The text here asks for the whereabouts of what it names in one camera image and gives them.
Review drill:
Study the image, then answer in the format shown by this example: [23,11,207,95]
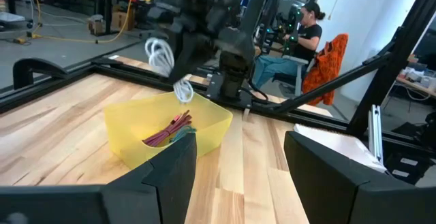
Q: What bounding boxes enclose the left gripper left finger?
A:
[102,132,198,224]

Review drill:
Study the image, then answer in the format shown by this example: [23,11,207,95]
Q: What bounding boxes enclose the silver aluminium bar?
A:
[367,104,384,164]

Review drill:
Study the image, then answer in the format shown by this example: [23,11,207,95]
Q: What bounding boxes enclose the flat platform cart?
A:
[0,10,35,30]

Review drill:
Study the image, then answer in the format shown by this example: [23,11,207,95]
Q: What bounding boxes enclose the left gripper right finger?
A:
[283,130,436,224]

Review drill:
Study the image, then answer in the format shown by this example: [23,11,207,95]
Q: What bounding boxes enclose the maroon USB-C cable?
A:
[142,109,193,148]

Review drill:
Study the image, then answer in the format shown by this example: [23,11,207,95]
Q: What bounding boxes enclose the black arched handle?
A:
[12,57,69,91]

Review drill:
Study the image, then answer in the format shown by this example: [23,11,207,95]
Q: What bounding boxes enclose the background robot arms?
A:
[264,1,305,57]

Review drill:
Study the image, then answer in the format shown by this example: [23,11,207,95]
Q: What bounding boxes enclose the cardboard box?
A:
[87,14,105,36]
[111,10,136,32]

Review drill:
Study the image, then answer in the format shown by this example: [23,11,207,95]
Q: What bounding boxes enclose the yellow translucent plastic bin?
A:
[103,91,234,171]

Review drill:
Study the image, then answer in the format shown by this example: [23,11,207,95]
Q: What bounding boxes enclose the black aluminium table frame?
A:
[0,0,436,184]

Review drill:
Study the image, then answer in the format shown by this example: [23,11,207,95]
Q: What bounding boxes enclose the orange garment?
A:
[301,33,349,107]

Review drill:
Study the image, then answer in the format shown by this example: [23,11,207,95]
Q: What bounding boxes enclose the yellow floor cord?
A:
[12,0,139,45]

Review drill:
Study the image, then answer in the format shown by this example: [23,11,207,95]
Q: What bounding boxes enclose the cluttered background desk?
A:
[396,52,436,99]

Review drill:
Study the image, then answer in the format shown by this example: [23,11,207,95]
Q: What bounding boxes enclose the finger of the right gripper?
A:
[139,29,170,42]
[168,30,219,84]

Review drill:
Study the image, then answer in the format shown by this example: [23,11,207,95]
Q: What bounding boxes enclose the person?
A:
[253,0,326,91]

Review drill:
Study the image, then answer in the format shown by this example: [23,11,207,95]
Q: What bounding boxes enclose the pale spiral notebook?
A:
[293,123,388,174]

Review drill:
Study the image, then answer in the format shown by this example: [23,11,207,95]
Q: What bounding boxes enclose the grey office chair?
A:
[271,54,315,97]

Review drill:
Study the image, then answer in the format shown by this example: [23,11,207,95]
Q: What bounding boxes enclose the white USB-C cable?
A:
[144,37,196,104]

